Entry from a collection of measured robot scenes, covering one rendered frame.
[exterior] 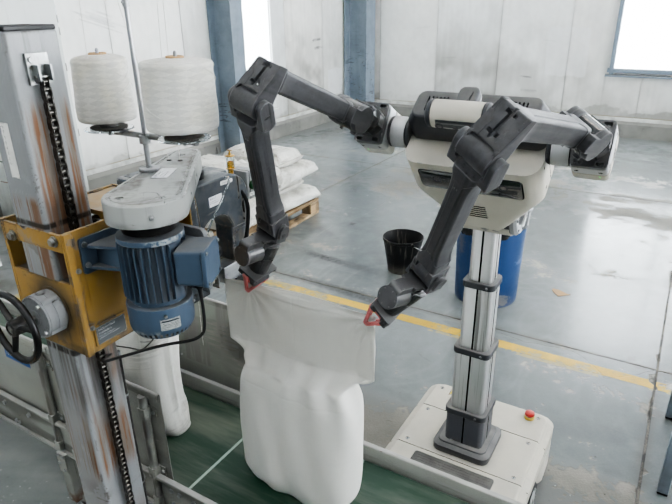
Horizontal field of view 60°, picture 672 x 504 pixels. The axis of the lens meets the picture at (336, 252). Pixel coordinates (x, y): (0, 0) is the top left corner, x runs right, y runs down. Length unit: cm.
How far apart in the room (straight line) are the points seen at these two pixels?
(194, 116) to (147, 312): 45
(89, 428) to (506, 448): 146
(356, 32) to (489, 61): 224
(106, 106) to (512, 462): 177
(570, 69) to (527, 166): 777
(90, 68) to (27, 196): 33
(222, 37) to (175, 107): 627
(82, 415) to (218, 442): 64
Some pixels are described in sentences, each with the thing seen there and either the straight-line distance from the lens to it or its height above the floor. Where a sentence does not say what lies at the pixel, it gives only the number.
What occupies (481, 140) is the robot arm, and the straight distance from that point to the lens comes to 108.
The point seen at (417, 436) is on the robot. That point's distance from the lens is 235.
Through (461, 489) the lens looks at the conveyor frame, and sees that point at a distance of 199.
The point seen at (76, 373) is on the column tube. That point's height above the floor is 96.
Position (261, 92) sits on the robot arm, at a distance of 128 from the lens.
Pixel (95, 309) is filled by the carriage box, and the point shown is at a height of 113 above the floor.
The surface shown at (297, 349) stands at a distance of 167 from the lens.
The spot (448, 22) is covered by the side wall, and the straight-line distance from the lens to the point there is 978.
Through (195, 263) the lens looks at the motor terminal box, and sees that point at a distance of 130.
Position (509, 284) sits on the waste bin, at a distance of 379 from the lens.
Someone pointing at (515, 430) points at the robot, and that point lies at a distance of 245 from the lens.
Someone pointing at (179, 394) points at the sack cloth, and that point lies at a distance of 222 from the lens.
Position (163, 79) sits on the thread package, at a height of 165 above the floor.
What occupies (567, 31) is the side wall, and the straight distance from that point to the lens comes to 931.
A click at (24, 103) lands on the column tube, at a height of 161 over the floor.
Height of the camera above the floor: 179
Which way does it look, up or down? 23 degrees down
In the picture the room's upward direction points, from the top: 1 degrees counter-clockwise
